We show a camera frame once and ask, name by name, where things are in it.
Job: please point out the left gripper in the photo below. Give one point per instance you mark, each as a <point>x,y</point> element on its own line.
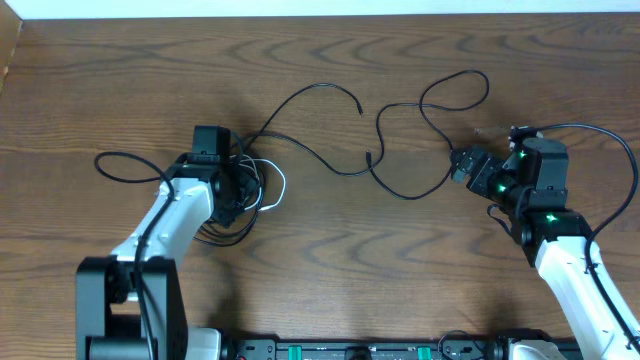
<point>239,201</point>

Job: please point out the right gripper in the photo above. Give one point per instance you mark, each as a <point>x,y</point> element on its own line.
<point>489,163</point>

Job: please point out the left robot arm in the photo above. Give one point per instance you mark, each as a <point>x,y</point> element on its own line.
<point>128,304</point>

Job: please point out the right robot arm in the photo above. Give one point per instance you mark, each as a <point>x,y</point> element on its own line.
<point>530,188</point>

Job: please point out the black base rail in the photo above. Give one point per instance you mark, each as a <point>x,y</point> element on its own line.
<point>453,345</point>

